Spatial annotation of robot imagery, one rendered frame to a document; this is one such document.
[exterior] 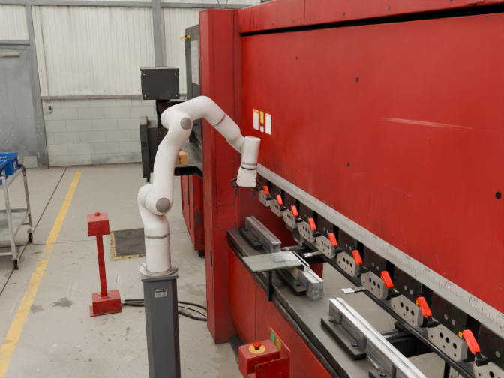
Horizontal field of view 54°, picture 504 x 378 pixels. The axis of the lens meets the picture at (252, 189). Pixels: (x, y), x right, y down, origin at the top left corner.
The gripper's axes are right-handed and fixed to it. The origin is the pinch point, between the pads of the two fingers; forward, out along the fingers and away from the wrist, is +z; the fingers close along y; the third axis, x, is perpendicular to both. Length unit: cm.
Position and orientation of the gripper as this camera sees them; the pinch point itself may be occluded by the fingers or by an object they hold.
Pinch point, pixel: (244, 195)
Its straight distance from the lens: 267.4
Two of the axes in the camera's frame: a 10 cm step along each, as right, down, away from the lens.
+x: 1.0, 2.8, -9.5
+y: -9.8, -1.1, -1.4
